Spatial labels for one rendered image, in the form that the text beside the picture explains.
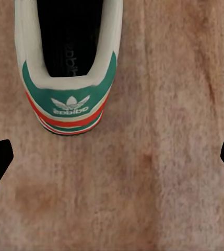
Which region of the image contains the gym shoe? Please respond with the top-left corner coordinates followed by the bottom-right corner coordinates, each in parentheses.
top-left (15, 0), bottom-right (123, 137)

